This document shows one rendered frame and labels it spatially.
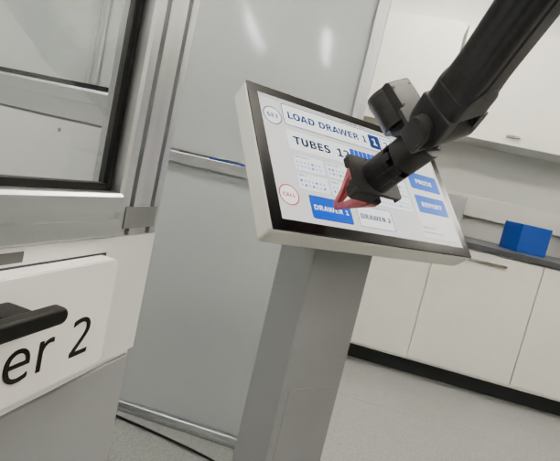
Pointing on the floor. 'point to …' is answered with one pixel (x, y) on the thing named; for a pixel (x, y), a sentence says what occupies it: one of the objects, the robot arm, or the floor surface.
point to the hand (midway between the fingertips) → (338, 204)
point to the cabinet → (58, 420)
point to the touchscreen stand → (301, 354)
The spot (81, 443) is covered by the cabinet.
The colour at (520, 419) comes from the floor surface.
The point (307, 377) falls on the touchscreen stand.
